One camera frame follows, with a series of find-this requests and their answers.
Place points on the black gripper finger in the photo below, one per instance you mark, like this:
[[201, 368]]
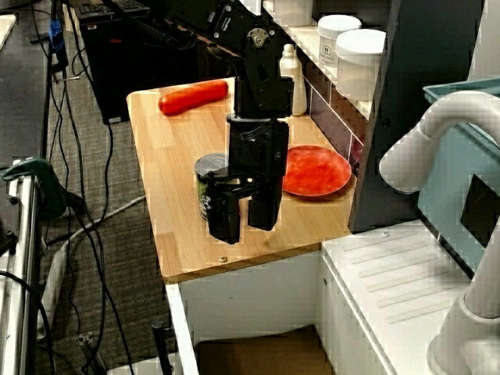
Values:
[[224, 218], [265, 211]]

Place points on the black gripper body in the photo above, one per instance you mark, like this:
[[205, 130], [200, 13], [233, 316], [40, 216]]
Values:
[[256, 150]]

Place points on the green labelled tin can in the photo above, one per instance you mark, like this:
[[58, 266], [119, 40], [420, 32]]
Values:
[[209, 162]]

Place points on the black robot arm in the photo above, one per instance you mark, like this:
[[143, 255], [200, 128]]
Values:
[[258, 93]]

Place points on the red round plate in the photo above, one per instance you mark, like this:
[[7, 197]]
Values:
[[316, 172]]

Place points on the white toy detergent bottle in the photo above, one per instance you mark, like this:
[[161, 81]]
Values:
[[298, 90]]

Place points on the wooden table board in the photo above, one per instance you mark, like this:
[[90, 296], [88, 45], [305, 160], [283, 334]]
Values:
[[250, 297]]

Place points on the red toy sausage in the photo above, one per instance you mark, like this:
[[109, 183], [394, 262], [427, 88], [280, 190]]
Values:
[[191, 97]]

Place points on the small plastic jar white lid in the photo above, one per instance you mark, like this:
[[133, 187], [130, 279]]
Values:
[[330, 39]]

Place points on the brown cardboard sheet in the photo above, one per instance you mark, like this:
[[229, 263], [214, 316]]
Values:
[[265, 351]]

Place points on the black pole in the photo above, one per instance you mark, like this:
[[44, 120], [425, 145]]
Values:
[[161, 343]]

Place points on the black computer tower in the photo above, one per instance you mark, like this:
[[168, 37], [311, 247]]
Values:
[[129, 70]]

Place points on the dark shelf unit with tiles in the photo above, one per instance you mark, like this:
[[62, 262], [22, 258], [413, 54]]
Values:
[[410, 117]]

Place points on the teal plastic bin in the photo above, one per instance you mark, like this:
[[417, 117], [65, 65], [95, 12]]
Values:
[[441, 218]]

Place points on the dark green clamp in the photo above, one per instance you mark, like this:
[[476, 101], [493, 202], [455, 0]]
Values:
[[43, 176]]

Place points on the grey toy faucet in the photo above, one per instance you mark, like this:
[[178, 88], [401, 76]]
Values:
[[441, 117]]

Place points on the black keyboard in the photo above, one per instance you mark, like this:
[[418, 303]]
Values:
[[113, 8]]

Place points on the aluminium frame rail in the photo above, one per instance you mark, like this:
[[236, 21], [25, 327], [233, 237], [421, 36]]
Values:
[[21, 273]]

